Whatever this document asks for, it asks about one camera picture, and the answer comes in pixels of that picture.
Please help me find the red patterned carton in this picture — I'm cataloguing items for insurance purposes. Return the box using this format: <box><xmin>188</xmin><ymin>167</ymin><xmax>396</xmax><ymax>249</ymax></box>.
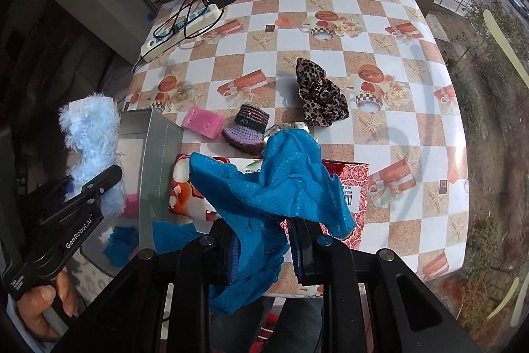
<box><xmin>281</xmin><ymin>160</ymin><xmax>370</xmax><ymax>250</ymax></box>

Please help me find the light blue fluffy cloth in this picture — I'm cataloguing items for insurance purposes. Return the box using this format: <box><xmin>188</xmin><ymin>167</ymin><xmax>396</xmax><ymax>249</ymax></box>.
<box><xmin>58</xmin><ymin>96</ymin><xmax>127</xmax><ymax>218</ymax></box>

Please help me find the floral tissue pack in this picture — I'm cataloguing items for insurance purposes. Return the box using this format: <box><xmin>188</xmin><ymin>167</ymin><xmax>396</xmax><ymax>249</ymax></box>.
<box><xmin>167</xmin><ymin>154</ymin><xmax>265</xmax><ymax>234</ymax></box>

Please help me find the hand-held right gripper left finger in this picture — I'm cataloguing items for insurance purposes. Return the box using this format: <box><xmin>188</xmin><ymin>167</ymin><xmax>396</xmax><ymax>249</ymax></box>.
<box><xmin>58</xmin><ymin>218</ymin><xmax>241</xmax><ymax>353</ymax></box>

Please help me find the pink knit bootie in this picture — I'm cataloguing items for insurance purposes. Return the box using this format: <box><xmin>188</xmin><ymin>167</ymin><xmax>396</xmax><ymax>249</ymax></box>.
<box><xmin>221</xmin><ymin>104</ymin><xmax>270</xmax><ymax>154</ymax></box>

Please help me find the person's left hand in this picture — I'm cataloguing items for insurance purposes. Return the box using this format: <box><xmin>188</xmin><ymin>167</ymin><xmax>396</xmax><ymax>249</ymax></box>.
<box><xmin>17</xmin><ymin>269</ymin><xmax>79</xmax><ymax>342</ymax></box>

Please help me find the grey cardboard box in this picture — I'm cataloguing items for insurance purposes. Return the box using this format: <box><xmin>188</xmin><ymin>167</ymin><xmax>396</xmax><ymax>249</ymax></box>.
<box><xmin>76</xmin><ymin>108</ymin><xmax>184</xmax><ymax>281</ymax></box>

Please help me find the black cable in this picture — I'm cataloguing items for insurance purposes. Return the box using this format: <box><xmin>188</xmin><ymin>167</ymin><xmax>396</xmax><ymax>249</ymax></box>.
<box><xmin>132</xmin><ymin>0</ymin><xmax>226</xmax><ymax>74</ymax></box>

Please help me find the small pink sponge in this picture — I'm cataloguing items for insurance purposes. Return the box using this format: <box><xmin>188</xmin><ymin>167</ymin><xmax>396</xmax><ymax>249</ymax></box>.
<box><xmin>182</xmin><ymin>108</ymin><xmax>224</xmax><ymax>139</ymax></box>

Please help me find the leopard print scrunchie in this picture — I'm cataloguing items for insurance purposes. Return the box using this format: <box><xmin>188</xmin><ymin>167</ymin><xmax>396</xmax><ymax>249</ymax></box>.
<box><xmin>295</xmin><ymin>57</ymin><xmax>350</xmax><ymax>128</ymax></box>

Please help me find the checkered tablecloth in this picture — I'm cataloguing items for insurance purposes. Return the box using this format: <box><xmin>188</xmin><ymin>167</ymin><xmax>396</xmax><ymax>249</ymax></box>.
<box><xmin>118</xmin><ymin>0</ymin><xmax>469</xmax><ymax>298</ymax></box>

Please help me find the white power strip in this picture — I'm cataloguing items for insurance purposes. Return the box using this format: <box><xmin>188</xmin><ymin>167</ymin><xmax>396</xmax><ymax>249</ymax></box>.
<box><xmin>141</xmin><ymin>3</ymin><xmax>222</xmax><ymax>62</ymax></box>

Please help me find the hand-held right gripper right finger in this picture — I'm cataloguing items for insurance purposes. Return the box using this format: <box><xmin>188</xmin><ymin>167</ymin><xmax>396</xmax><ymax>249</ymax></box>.
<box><xmin>289</xmin><ymin>217</ymin><xmax>484</xmax><ymax>353</ymax></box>

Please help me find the grey bedding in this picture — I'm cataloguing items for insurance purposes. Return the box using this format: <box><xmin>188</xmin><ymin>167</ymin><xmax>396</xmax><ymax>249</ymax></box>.
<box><xmin>50</xmin><ymin>26</ymin><xmax>143</xmax><ymax>110</ymax></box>

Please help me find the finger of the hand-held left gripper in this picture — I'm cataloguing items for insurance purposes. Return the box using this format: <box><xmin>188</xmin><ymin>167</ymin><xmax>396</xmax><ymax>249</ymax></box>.
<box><xmin>81</xmin><ymin>165</ymin><xmax>123</xmax><ymax>213</ymax></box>

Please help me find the blue nonwoven cloth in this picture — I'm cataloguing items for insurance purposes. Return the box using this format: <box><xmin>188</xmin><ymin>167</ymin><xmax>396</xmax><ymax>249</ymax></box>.
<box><xmin>152</xmin><ymin>130</ymin><xmax>356</xmax><ymax>316</ymax></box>

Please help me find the white polka dot cloth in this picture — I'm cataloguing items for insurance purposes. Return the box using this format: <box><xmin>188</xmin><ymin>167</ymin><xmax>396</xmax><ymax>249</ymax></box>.
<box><xmin>262</xmin><ymin>121</ymin><xmax>310</xmax><ymax>143</ymax></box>

